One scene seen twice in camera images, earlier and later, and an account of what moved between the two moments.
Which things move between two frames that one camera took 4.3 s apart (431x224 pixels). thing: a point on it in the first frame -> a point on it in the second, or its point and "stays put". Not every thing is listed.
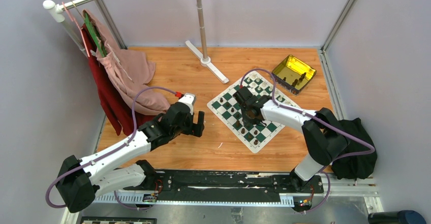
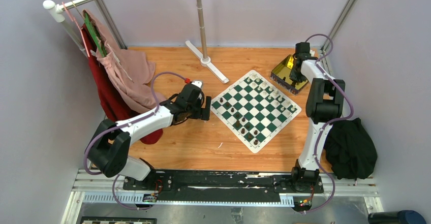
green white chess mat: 228,108 stays put
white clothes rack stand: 205,61 stays put
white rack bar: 56,10 stays put
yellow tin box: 294,74 stays put
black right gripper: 248,122 -> 294,77
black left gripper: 197,127 -> 203,113
